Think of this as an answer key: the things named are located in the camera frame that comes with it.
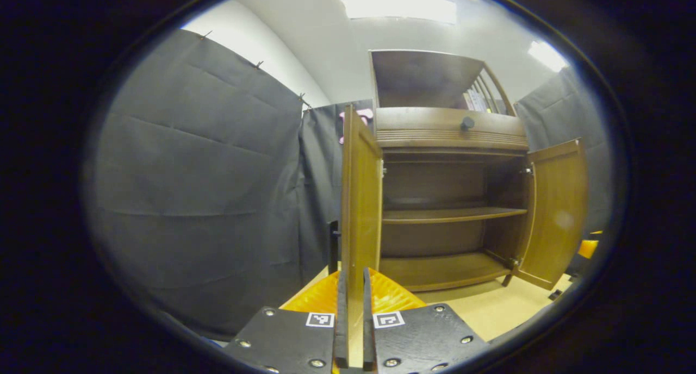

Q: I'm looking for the wooden shoe cabinet door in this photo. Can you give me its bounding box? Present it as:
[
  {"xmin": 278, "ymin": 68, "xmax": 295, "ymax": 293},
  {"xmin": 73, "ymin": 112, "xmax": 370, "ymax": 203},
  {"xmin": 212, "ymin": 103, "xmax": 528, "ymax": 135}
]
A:
[
  {"xmin": 514, "ymin": 139, "xmax": 589, "ymax": 291},
  {"xmin": 328, "ymin": 105, "xmax": 384, "ymax": 369}
]

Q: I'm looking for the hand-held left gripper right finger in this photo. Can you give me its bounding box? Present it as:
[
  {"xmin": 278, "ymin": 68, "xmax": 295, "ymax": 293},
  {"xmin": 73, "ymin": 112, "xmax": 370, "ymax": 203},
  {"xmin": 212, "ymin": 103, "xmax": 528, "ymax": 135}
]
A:
[{"xmin": 363, "ymin": 268, "xmax": 490, "ymax": 374}]

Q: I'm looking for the small ceiling light panel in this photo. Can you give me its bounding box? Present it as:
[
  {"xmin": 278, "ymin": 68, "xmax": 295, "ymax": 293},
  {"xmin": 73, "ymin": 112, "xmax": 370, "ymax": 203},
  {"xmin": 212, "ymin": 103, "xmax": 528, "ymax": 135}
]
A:
[{"xmin": 527, "ymin": 40, "xmax": 569, "ymax": 73}]

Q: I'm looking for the wooden inner cabinet shelf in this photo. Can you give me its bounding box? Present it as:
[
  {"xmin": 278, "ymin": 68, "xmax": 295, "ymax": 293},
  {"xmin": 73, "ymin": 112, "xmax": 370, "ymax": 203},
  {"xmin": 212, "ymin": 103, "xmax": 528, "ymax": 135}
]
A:
[{"xmin": 382, "ymin": 207, "xmax": 528, "ymax": 225}]

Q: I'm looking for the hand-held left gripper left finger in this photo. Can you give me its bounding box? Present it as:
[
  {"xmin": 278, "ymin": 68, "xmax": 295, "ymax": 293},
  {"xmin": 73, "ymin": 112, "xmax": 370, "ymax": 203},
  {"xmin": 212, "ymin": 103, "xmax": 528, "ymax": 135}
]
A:
[{"xmin": 224, "ymin": 268, "xmax": 349, "ymax": 374}]

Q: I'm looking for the wooden double-door shoe cabinet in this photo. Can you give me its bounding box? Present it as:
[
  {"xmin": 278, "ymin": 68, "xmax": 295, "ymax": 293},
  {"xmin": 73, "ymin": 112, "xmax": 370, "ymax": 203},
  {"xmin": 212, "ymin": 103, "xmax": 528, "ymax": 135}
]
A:
[{"xmin": 370, "ymin": 49, "xmax": 531, "ymax": 293}]

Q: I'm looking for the large ceiling light panel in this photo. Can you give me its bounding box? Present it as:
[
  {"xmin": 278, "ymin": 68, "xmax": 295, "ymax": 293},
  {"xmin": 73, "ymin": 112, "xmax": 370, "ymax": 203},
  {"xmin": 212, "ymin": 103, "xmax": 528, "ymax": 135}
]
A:
[{"xmin": 338, "ymin": 0, "xmax": 457, "ymax": 25}]

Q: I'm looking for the black backdrop cloth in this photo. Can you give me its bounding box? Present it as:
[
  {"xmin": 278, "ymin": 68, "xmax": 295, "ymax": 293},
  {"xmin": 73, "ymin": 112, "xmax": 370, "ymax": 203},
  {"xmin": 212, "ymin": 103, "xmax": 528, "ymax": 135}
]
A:
[{"xmin": 84, "ymin": 29, "xmax": 615, "ymax": 342}]

